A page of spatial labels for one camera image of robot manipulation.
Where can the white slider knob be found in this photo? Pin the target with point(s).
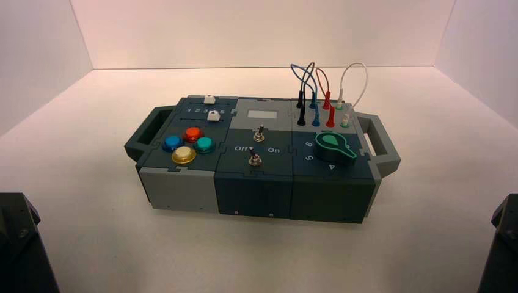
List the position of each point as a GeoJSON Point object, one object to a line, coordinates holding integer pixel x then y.
{"type": "Point", "coordinates": [213, 117]}
{"type": "Point", "coordinates": [209, 99]}

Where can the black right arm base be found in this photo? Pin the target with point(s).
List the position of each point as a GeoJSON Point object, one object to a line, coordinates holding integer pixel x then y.
{"type": "Point", "coordinates": [501, 250]}

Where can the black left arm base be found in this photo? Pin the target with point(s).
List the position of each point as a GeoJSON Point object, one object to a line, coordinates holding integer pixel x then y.
{"type": "Point", "coordinates": [20, 250]}

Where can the dark modular control box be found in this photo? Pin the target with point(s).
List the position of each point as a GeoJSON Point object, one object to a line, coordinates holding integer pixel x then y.
{"type": "Point", "coordinates": [251, 194]}

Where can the teal round push button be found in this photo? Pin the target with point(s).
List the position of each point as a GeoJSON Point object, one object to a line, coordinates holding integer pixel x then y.
{"type": "Point", "coordinates": [205, 143]}

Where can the red round push button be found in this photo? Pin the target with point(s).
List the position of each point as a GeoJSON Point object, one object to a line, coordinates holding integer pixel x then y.
{"type": "Point", "coordinates": [193, 133]}

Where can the green rotary selector knob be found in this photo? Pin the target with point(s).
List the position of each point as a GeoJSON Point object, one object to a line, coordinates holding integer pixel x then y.
{"type": "Point", "coordinates": [332, 147]}

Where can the yellow round push button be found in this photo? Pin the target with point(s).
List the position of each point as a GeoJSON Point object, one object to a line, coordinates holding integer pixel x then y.
{"type": "Point", "coordinates": [183, 154]}

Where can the blue round push button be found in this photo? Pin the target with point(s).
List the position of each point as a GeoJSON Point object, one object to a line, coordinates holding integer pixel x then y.
{"type": "Point", "coordinates": [172, 142]}

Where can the metal toggle switch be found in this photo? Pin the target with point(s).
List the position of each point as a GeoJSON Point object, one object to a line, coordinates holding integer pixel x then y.
{"type": "Point", "coordinates": [254, 161]}
{"type": "Point", "coordinates": [259, 136]}

